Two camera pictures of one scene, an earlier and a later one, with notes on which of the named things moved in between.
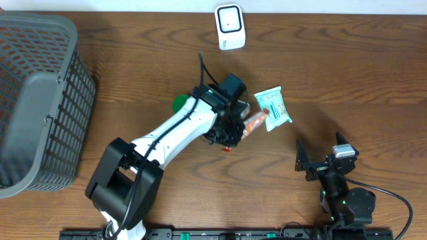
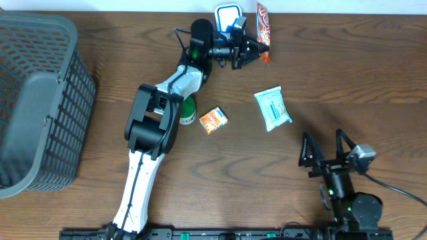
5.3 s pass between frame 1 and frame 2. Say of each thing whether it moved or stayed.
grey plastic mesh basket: stayed
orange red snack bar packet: moved
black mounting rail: stayed
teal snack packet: stayed
